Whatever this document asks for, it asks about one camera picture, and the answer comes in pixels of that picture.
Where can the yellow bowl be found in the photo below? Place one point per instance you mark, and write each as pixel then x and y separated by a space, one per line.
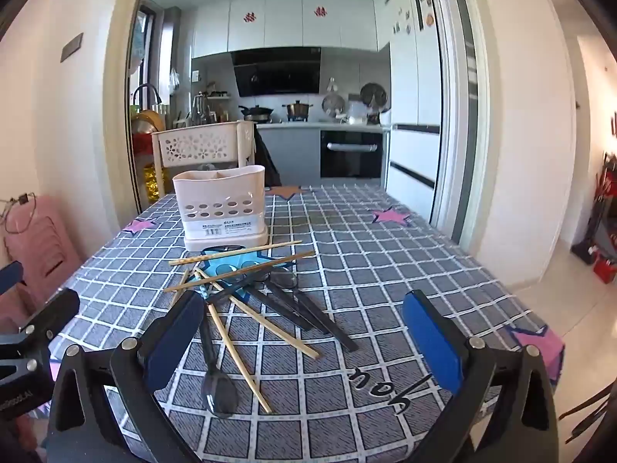
pixel 147 120

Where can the round hanging steamer rack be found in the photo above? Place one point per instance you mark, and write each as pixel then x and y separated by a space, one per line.
pixel 332 104
pixel 373 92

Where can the red plastic box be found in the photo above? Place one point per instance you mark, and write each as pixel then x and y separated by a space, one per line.
pixel 605 269

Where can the white plastic utensil holder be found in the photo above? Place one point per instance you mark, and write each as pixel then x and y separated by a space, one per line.
pixel 217 222

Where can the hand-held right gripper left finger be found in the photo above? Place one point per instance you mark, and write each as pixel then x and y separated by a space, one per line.
pixel 176 342

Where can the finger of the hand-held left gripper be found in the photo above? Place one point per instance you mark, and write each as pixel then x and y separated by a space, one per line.
pixel 53 311
pixel 9 277

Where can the curved kitchen faucet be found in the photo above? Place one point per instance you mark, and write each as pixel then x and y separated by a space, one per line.
pixel 144 86

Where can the hanging clear plastic bag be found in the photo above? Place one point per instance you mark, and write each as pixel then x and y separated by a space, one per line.
pixel 174 81

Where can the stack of pink plastic stools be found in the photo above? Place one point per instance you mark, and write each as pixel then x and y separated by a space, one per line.
pixel 38 246

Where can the dark curved bars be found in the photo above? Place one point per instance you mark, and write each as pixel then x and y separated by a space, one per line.
pixel 583 407

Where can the white sliding door frame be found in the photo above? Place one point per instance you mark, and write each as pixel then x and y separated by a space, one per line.
pixel 462 106

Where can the black range hood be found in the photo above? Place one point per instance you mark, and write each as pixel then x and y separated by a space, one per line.
pixel 279 75

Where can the black built-in oven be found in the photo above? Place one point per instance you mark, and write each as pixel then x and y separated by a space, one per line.
pixel 349 159

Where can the black plastic bag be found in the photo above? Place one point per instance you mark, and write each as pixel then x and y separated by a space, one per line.
pixel 267 164

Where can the white rice cooker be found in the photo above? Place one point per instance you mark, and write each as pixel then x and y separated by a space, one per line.
pixel 384 116

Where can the white wall cabinets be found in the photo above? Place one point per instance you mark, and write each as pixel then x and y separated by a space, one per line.
pixel 284 19

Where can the steel cooking pot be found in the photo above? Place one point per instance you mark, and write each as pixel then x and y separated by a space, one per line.
pixel 296 111

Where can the white refrigerator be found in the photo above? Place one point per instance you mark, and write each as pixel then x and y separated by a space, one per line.
pixel 414 82

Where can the group of fridge magnets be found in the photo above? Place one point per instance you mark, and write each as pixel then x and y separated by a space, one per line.
pixel 429 20

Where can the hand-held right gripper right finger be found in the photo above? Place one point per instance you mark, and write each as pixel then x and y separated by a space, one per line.
pixel 434 342

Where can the condiment rack with bottles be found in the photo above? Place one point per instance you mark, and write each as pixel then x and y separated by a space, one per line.
pixel 212 106

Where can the grey checked tablecloth with stars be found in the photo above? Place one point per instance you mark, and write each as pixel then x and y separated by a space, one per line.
pixel 385 275

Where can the blue patterned chopstick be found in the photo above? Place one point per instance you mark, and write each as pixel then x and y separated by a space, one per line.
pixel 201 288

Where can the beige plastic storage cart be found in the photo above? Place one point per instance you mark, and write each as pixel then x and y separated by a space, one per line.
pixel 193 147

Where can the red paper cutout decoration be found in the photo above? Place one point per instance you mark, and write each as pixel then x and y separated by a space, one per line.
pixel 318 11
pixel 249 16

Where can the grey wall switch panel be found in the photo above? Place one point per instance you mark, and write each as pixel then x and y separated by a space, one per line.
pixel 71 47

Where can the black wok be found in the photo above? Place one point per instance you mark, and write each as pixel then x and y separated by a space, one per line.
pixel 255 115

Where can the gold foil bundle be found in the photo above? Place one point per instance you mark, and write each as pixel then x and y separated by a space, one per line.
pixel 152 178

